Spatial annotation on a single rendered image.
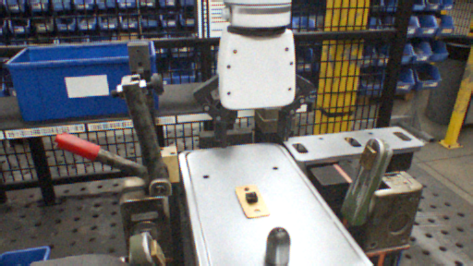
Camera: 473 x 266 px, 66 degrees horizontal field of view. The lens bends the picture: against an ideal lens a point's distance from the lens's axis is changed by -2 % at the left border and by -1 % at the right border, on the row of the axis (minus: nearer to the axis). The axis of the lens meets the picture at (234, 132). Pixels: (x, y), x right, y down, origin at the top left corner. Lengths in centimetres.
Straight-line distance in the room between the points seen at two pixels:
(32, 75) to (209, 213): 50
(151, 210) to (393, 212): 36
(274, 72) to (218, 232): 24
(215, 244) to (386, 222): 27
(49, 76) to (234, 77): 50
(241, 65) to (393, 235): 36
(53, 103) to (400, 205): 72
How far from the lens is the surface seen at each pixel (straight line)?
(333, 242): 54
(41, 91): 89
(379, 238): 63
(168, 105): 90
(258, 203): 59
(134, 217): 55
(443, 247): 109
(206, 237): 53
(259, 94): 48
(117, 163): 52
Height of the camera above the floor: 135
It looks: 26 degrees down
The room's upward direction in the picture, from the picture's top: straight up
